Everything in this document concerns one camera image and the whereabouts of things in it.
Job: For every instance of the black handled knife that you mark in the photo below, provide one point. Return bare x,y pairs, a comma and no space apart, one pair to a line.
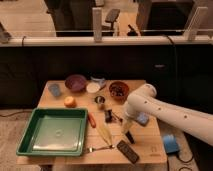
128,135

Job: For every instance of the small black clip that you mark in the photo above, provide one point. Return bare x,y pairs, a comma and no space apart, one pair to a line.
108,116

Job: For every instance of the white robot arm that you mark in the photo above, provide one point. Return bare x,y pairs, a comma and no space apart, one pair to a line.
193,122

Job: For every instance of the green plastic tray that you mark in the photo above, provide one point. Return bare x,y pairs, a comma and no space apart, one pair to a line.
54,132

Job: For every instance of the purple bowl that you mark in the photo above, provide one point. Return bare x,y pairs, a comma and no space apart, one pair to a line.
75,82

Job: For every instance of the orange carrot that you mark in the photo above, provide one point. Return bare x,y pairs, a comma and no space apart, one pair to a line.
91,120

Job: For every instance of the brown bowl with contents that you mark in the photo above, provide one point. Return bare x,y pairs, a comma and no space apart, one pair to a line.
119,90

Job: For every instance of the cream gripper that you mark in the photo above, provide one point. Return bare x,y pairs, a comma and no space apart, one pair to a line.
126,125

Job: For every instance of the blue box on floor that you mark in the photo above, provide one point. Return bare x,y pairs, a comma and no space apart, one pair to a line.
170,144

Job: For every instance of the small metal cup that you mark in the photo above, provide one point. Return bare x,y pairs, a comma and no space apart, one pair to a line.
100,101

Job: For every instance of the wooden table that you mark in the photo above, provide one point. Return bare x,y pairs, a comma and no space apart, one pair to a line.
148,142

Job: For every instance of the yellow corn cob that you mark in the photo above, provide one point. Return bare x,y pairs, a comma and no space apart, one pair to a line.
104,132

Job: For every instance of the orange fruit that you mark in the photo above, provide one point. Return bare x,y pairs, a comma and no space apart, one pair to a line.
70,102

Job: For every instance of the white round lid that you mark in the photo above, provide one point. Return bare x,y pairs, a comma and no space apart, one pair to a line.
92,87

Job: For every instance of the black remote control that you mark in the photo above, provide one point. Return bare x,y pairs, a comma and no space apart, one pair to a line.
128,152

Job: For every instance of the black office chair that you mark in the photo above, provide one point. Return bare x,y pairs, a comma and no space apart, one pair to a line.
110,19

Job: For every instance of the silver fork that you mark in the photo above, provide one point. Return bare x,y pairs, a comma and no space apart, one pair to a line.
93,149

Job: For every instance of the blue sponge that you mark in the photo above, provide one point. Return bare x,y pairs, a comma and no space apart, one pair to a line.
142,119

